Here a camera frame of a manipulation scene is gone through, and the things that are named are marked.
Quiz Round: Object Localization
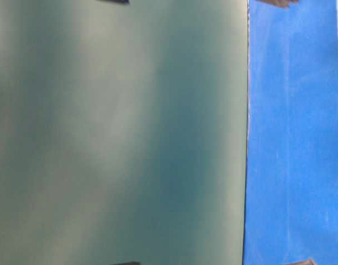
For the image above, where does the dark blue table cloth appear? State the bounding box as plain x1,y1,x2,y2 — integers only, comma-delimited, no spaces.
244,1,338,264

